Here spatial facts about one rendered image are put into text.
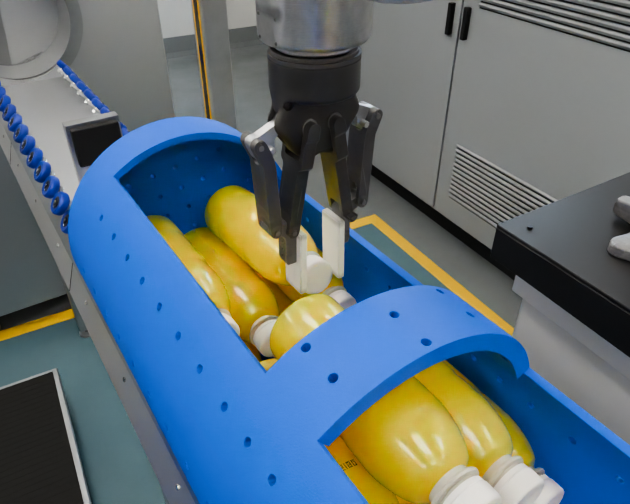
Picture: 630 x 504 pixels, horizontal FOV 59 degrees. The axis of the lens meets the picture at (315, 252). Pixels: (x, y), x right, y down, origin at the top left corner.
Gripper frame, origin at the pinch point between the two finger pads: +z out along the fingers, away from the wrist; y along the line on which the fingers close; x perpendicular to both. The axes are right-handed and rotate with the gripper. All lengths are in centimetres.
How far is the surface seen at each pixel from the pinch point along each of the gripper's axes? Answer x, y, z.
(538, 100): -78, -146, 39
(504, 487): 26.6, 1.6, 4.0
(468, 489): 26.9, 6.4, -0.5
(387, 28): -170, -153, 35
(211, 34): -82, -27, 1
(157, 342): 2.3, 17.5, 1.0
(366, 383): 20.0, 9.4, -5.6
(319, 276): 0.5, -0.2, 2.9
